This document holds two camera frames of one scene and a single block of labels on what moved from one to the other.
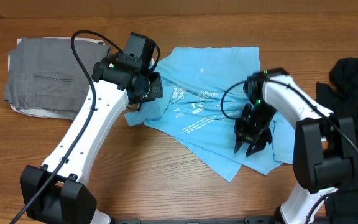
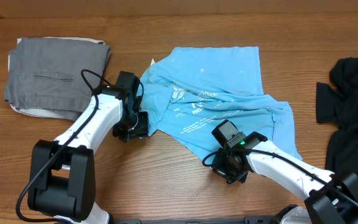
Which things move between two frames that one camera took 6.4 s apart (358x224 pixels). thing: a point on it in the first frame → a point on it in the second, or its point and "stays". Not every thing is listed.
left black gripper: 156,90 → 142,130
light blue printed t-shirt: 203,93 stays
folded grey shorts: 44,75 stays
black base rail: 249,219 stays
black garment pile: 353,94 stays
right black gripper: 261,141 → 218,170
